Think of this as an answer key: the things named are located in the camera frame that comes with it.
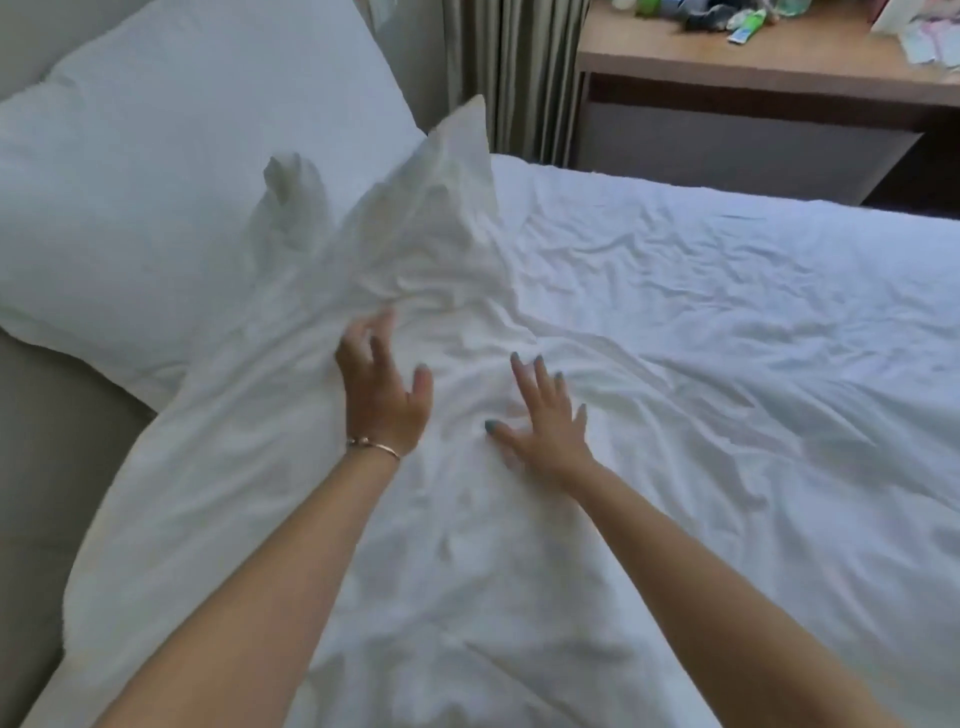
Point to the dark cloth bundle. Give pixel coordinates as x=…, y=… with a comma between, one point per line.
x=709, y=15

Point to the person's right middle finger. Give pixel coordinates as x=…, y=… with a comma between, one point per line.
x=546, y=384

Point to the green toothpaste tube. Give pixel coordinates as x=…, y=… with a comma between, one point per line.
x=748, y=28

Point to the white bed duvet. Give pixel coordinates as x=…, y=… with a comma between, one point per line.
x=750, y=360

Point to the striped grey curtain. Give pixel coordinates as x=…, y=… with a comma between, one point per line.
x=517, y=75

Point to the green bottle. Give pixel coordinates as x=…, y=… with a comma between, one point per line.
x=649, y=7

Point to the person's right little finger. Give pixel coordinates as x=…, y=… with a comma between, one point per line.
x=582, y=426

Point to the person's left forearm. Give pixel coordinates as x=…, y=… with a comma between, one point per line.
x=262, y=600

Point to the pile of pale packets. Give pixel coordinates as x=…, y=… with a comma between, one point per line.
x=926, y=34

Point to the wooden desk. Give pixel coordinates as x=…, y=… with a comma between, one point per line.
x=750, y=82

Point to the smooth white pillow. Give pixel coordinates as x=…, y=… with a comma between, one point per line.
x=172, y=172

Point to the person's right hand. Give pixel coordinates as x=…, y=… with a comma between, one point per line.
x=551, y=442

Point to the person's right thumb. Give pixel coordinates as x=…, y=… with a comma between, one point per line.
x=504, y=439

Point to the person's left hand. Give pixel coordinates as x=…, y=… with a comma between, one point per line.
x=382, y=409

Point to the person's right forearm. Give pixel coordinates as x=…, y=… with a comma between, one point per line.
x=712, y=607

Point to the person's left thumb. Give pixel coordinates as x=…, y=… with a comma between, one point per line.
x=421, y=391

